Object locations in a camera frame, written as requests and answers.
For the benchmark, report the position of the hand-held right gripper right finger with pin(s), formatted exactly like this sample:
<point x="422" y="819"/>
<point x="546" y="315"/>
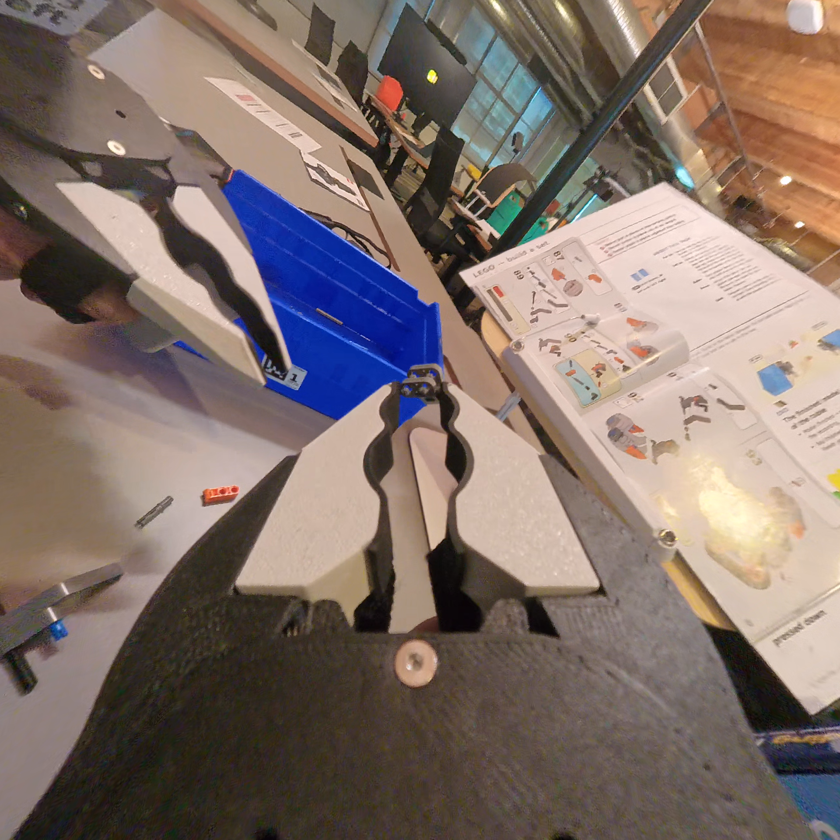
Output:
<point x="525" y="525"/>

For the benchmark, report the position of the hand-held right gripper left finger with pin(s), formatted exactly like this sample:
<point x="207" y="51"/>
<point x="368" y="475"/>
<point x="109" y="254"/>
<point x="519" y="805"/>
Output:
<point x="315" y="525"/>

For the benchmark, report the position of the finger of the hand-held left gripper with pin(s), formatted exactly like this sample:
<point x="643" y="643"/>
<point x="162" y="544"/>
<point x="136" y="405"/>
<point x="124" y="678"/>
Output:
<point x="170" y="289"/>
<point x="229" y="243"/>

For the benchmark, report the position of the orange toy connector block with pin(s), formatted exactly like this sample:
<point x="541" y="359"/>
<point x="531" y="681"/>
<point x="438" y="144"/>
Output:
<point x="220" y="494"/>

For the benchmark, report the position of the blue plastic bin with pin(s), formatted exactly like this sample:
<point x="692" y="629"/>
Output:
<point x="328" y="289"/>

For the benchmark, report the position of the dark grey toy connector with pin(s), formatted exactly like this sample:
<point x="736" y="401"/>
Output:
<point x="420" y="382"/>

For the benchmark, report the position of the grey bent toy beam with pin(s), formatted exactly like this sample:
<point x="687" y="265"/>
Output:
<point x="59" y="597"/>

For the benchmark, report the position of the blue toy pin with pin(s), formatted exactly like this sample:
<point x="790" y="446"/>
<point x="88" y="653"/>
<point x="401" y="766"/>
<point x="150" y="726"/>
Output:
<point x="58" y="631"/>

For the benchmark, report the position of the black toy axle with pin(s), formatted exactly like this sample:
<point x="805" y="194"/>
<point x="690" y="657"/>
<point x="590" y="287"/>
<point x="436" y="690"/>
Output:
<point x="19" y="673"/>

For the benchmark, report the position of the person's left hand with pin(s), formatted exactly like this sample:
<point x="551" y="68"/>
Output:
<point x="16" y="256"/>

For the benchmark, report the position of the white stand base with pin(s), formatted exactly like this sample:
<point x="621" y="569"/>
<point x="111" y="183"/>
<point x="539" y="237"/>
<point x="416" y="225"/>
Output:
<point x="430" y="485"/>

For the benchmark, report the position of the paper sheet with dark figure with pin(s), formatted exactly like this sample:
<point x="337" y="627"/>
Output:
<point x="331" y="177"/>

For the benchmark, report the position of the red printed paper sheet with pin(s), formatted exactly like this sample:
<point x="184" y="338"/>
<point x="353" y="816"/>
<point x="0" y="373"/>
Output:
<point x="262" y="108"/>

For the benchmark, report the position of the black square pad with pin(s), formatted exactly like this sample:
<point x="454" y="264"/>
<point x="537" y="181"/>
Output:
<point x="364" y="177"/>

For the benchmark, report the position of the dark grey toy pin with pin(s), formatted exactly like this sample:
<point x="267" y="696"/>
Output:
<point x="154" y="512"/>

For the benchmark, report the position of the wooden edged desk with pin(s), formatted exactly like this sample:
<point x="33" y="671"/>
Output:
<point x="282" y="62"/>

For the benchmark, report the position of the instruction booklet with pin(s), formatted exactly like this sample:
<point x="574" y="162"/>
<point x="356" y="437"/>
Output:
<point x="689" y="394"/>

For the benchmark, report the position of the small black office chair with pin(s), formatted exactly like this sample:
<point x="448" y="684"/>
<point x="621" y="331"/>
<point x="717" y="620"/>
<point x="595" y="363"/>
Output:
<point x="352" y="72"/>
<point x="319" y="33"/>

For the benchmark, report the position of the tall black office chair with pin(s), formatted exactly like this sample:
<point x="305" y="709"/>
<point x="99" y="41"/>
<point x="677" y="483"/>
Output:
<point x="436" y="177"/>

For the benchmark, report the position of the black computer monitor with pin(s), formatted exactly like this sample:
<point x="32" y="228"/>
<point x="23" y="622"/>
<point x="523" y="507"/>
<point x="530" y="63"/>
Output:
<point x="426" y="65"/>

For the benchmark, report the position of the green bag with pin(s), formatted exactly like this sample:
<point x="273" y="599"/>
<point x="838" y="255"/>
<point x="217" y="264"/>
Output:
<point x="518" y="216"/>

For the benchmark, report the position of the black vertical pole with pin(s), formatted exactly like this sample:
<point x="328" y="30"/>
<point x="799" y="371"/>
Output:
<point x="590" y="131"/>

